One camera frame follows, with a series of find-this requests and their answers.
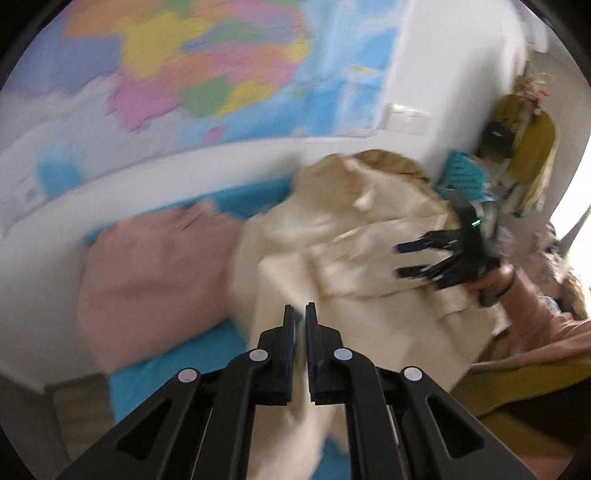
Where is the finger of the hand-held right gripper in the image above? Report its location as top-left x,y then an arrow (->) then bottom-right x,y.
396,229 -> 468,254
396,256 -> 472,289

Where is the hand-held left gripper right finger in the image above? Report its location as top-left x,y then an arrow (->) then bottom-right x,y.
305,302 -> 539,480

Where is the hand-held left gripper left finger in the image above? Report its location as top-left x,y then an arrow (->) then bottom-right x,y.
55,305 -> 296,480

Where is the cream garment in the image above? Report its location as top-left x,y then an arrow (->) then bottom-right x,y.
228,148 -> 509,480

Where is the person's right forearm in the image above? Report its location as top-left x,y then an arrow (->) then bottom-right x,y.
501,272 -> 591,356

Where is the person's right hand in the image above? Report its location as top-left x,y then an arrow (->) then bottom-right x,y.
466,265 -> 515,308

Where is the teal plastic basket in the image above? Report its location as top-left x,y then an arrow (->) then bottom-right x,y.
436,148 -> 497,204

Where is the blue floral bed sheet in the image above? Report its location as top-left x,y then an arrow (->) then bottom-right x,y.
83,178 -> 352,480

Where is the mustard hanging garment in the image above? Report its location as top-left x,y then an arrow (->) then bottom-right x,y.
489,92 -> 561,217

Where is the mustard brown garment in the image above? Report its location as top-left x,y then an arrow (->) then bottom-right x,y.
455,357 -> 591,418

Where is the pink garment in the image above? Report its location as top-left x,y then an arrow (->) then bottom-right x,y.
78,199 -> 252,377

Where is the floral hanging cloth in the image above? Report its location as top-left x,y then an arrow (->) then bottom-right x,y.
515,74 -> 552,112

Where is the black garment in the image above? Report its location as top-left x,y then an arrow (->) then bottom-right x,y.
480,397 -> 591,462

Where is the colourful wall map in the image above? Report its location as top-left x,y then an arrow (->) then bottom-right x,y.
0,0 -> 416,232

